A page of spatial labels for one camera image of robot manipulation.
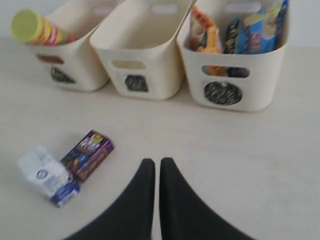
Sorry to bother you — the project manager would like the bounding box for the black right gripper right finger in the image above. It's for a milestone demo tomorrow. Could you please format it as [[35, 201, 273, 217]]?
[[159, 157, 252, 240]]

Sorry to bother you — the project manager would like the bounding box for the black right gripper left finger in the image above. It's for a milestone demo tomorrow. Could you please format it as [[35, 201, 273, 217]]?
[[67, 158, 155, 240]]

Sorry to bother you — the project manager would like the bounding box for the orange instant noodle packet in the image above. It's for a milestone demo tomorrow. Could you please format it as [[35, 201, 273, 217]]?
[[188, 5, 226, 77]]

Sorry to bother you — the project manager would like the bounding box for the blue instant noodle packet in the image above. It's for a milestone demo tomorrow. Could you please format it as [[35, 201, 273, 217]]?
[[223, 0, 289, 55]]

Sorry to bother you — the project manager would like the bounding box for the pink Lays chips can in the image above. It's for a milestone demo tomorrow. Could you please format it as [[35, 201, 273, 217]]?
[[10, 9, 78, 46]]

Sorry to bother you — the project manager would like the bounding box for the yellow Lays chips can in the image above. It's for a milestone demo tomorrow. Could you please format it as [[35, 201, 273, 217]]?
[[36, 54, 65, 65]]

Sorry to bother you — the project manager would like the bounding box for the purple juice carton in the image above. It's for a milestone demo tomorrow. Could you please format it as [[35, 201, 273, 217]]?
[[60, 129, 115, 183]]

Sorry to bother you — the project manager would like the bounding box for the white milk carton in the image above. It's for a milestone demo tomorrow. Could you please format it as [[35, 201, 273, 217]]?
[[17, 146, 80, 208]]

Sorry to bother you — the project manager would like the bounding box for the cream bin circle mark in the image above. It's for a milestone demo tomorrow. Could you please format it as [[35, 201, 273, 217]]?
[[177, 0, 290, 112]]

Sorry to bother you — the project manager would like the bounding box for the cream bin triangle mark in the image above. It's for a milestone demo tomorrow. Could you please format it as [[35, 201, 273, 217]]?
[[27, 0, 121, 92]]

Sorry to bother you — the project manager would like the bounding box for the cream bin hexagon mark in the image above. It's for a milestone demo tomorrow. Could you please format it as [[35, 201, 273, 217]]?
[[89, 0, 193, 101]]

